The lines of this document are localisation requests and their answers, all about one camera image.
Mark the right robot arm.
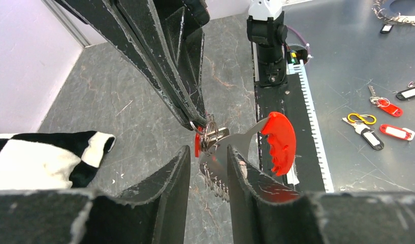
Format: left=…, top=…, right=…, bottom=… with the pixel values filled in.
left=59, top=1, right=288, bottom=130

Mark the yellow carabiner with keys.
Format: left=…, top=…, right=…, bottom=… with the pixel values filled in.
left=347, top=113, right=377, bottom=125

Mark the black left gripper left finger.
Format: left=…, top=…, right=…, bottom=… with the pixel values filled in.
left=0, top=145, right=191, bottom=243

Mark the key with red tag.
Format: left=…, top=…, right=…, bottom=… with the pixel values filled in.
left=368, top=85, right=403, bottom=117

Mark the key with black tag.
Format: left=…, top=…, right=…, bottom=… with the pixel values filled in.
left=342, top=117, right=385, bottom=150

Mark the grey slotted cable duct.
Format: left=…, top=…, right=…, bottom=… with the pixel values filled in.
left=286, top=60, right=335, bottom=193

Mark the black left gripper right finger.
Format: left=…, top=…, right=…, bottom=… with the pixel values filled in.
left=227, top=145, right=415, bottom=243

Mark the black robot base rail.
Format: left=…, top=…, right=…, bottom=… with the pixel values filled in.
left=252, top=44, right=326, bottom=193

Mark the large ring of keyrings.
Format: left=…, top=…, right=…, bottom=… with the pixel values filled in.
left=372, top=0, right=415, bottom=27

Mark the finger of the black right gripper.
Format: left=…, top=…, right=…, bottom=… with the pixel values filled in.
left=116, top=1, right=210, bottom=127
left=59, top=0, right=197, bottom=130

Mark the black white checkered pillow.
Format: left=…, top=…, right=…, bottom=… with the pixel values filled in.
left=0, top=131, right=116, bottom=190

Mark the aluminium corner post right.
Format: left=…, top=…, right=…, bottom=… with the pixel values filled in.
left=41, top=0, right=91, bottom=48

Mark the small black key tag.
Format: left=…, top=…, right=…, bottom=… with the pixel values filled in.
left=396, top=82, right=415, bottom=101

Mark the flat red key tag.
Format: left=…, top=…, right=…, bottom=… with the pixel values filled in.
left=379, top=124, right=415, bottom=141

